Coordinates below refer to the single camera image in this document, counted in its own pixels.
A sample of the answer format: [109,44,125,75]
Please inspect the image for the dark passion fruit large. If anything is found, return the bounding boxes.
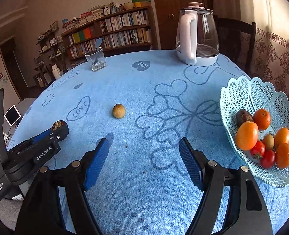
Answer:
[236,109,253,128]

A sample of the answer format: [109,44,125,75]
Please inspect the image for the orange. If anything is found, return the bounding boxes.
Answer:
[235,121,259,151]

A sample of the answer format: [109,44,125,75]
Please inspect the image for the small red tomato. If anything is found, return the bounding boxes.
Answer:
[260,150,275,169]

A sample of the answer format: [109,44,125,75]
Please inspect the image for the light blue lattice fruit basket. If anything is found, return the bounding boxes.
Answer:
[220,76,289,187]

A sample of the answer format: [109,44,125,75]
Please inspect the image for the small greenish kiwi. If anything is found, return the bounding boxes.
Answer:
[262,134,275,150]

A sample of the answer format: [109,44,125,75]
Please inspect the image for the orange tangerine low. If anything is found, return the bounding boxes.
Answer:
[276,143,289,169]

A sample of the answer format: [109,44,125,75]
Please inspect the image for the dark wooden chair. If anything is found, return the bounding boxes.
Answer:
[214,15,256,74]

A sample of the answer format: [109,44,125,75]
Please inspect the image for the small dark side shelf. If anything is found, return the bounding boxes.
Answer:
[33,21,66,88]

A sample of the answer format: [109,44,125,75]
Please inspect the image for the orange tangerine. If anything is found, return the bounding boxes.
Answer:
[253,109,271,130]
[274,127,289,149]

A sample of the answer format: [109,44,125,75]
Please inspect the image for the patterned beige curtain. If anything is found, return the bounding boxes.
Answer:
[210,0,289,118]

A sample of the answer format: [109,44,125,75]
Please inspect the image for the white thermos bottle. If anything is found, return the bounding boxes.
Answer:
[51,64,61,80]

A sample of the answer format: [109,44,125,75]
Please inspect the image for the white tablet on stand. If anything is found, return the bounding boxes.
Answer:
[4,105,21,126]

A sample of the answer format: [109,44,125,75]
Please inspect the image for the clear drinking glass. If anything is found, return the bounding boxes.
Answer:
[84,47,106,72]

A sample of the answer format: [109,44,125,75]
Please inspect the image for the glass kettle with pink handle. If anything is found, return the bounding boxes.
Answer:
[175,2,219,66]

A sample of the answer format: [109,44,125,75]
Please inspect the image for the brown wooden door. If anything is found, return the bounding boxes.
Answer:
[150,0,214,51]

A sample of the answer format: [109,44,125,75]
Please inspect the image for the dark passion fruit small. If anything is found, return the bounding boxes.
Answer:
[51,120,66,131]

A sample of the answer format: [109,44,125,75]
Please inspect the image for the wooden bookshelf with books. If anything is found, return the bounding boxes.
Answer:
[62,6,158,62]

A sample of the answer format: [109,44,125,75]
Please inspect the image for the blue heart-print tablecloth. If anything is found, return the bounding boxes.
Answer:
[7,49,286,235]

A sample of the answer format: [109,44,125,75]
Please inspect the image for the small brown kiwi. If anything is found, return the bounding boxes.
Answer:
[112,103,126,119]

